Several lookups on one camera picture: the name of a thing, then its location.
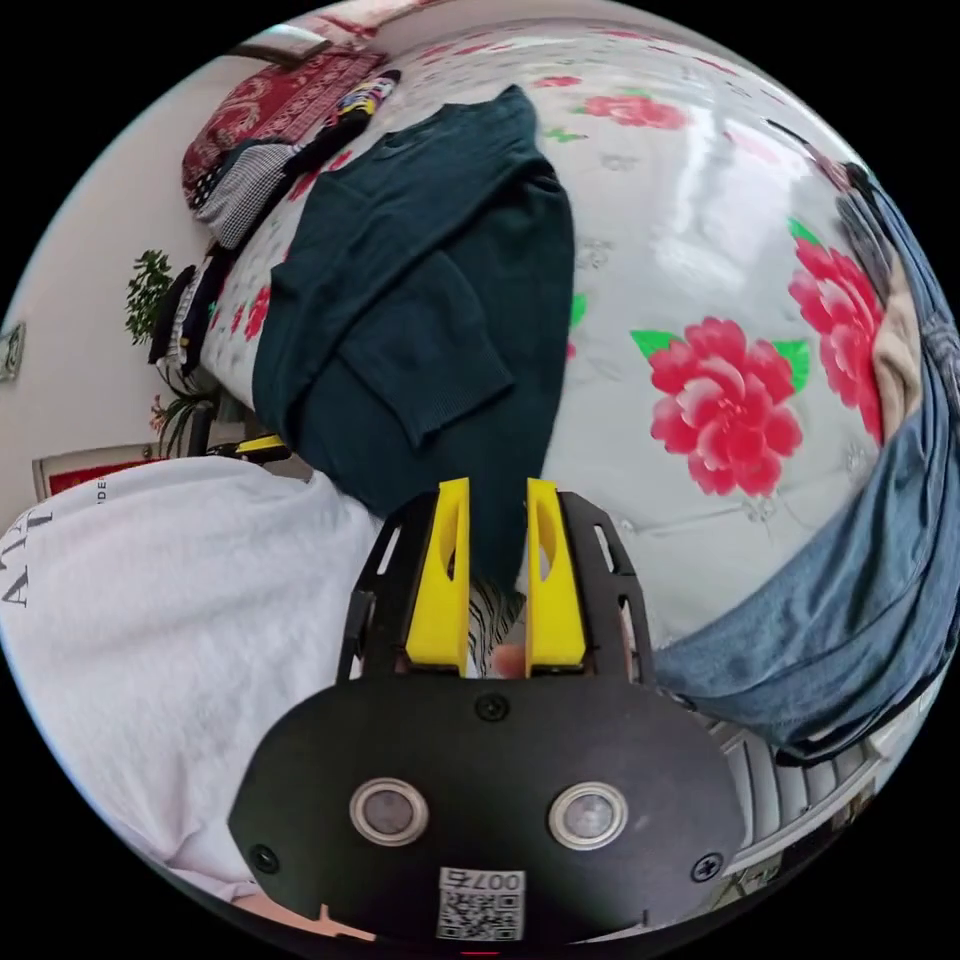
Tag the black long sleeve shirt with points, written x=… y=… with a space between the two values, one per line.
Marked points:
x=420 y=300

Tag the person's body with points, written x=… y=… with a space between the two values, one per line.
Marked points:
x=150 y=637

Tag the plant with pink flowers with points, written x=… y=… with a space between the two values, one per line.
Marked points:
x=176 y=420

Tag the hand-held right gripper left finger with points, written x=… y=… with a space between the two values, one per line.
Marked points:
x=435 y=585

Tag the red patterned pillow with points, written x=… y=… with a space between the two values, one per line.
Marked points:
x=262 y=105

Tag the bed with red flower sheet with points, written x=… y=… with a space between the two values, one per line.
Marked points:
x=675 y=195

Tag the green leafy plant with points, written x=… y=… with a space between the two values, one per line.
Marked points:
x=148 y=296

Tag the pile of denim clothes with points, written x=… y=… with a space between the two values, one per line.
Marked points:
x=840 y=600

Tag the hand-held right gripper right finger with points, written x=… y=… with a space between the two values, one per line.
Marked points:
x=553 y=600

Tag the pile of dark clothes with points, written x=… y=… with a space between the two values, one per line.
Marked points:
x=240 y=187

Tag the framed wall picture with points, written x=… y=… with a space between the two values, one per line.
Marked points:
x=10 y=352

